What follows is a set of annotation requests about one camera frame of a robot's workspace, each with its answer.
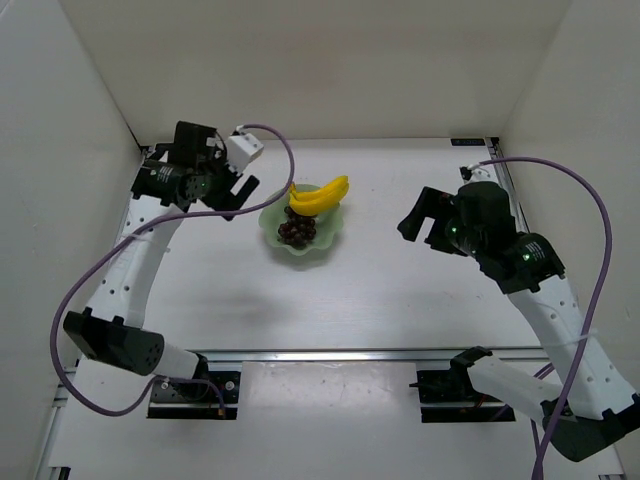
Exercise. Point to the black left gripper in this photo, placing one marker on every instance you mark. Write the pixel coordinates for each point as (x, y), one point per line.
(223, 191)

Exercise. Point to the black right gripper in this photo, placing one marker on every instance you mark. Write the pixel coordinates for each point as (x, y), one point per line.
(435, 225)

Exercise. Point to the dark red fake grapes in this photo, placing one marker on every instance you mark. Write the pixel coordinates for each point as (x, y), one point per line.
(297, 231)

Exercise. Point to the yellow fake banana bunch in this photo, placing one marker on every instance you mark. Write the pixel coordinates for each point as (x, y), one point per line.
(313, 203)

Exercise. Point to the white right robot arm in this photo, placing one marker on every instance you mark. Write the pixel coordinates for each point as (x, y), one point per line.
(594, 406)

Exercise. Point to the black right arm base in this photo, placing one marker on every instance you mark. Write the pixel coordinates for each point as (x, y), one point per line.
(443, 401)

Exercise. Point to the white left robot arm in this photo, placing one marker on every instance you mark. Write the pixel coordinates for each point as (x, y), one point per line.
(110, 328)

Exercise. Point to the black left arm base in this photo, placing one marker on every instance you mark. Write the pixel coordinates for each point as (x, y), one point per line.
(173, 401)

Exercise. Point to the green scalloped fruit bowl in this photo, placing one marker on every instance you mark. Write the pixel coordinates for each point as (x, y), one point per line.
(328, 224)

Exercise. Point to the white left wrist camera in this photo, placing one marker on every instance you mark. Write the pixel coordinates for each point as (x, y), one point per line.
(242, 149)

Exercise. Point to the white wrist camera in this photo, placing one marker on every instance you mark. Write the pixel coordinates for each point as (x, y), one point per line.
(475, 173)
(242, 149)

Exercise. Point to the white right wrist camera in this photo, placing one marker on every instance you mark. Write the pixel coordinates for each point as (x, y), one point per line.
(475, 173)

